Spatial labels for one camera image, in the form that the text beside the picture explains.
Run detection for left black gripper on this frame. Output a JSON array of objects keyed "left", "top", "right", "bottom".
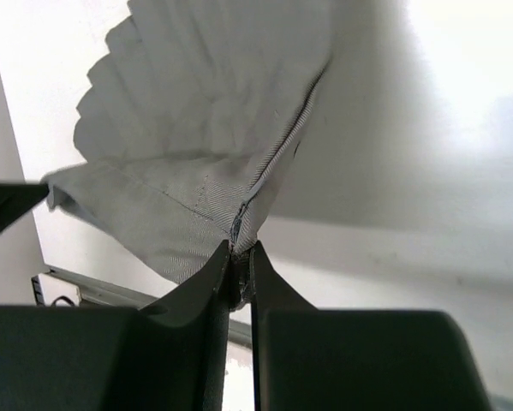
[{"left": 0, "top": 182, "right": 49, "bottom": 234}]

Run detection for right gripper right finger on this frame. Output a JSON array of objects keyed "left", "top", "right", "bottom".
[{"left": 249, "top": 244, "right": 492, "bottom": 410}]

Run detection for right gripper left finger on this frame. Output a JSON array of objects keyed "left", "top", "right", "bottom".
[{"left": 0, "top": 243, "right": 230, "bottom": 410}]

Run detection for grey pleated skirt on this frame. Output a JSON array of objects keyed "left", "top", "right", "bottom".
[{"left": 45, "top": 1, "right": 332, "bottom": 310}]

